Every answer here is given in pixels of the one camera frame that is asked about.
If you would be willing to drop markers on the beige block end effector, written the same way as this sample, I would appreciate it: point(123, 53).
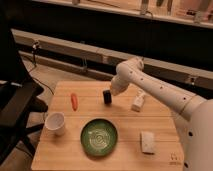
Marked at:
point(114, 91)

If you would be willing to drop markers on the black eraser block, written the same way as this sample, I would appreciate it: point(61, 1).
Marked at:
point(107, 97)

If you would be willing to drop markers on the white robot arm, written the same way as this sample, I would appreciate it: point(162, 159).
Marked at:
point(197, 110)

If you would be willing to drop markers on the white small bottle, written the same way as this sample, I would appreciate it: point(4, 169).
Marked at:
point(138, 101)

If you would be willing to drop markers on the orange carrot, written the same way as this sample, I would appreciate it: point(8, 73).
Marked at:
point(74, 101)

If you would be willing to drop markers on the green plate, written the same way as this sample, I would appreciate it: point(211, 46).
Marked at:
point(99, 137)

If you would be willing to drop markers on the white sponge block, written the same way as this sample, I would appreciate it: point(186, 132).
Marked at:
point(147, 142)

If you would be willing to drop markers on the white cup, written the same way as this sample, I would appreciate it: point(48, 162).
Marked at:
point(55, 123)

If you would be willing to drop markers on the black office chair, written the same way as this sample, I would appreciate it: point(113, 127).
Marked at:
point(18, 95)

